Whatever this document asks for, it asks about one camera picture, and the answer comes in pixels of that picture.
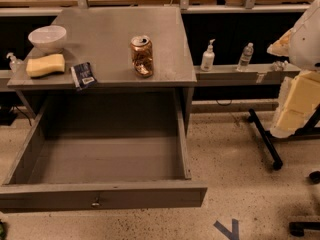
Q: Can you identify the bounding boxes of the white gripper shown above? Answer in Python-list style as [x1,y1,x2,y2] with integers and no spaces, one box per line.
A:
[267,0,320,71]

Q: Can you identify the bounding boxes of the crushed orange soda can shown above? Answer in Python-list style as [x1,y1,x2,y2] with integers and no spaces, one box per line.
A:
[130,35,154,78]

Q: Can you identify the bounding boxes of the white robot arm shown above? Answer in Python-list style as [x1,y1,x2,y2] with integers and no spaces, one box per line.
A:
[267,0,320,138]

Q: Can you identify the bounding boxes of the open grey top drawer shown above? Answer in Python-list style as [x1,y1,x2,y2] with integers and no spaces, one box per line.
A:
[0,89,207,213]

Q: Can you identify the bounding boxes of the crumpled foil wrapper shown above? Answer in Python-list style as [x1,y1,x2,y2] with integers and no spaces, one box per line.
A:
[271,61,289,71]

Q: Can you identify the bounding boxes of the clear water bottle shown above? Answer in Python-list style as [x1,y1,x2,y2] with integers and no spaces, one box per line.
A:
[237,43,254,72]

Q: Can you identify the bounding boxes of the white pump lotion bottle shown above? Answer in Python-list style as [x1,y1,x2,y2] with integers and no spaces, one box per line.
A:
[200,39,215,71]

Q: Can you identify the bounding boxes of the black chair base leg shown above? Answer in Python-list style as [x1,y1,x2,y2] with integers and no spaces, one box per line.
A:
[248,109,283,170]

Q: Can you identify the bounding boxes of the grey cabinet desk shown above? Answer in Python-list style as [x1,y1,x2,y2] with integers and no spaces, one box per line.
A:
[8,7,196,139]

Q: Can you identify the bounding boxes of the blue snack packet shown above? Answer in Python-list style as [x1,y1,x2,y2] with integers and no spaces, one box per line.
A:
[70,62,97,91]

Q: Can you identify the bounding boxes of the yellow sponge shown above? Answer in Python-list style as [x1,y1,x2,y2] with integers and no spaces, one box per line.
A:
[26,54,65,78]

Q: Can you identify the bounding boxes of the white bowl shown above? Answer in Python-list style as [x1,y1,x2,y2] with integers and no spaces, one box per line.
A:
[28,25,67,54]

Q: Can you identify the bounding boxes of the small clear sanitizer bottle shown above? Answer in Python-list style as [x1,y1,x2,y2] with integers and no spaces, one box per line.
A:
[6,52,23,72]

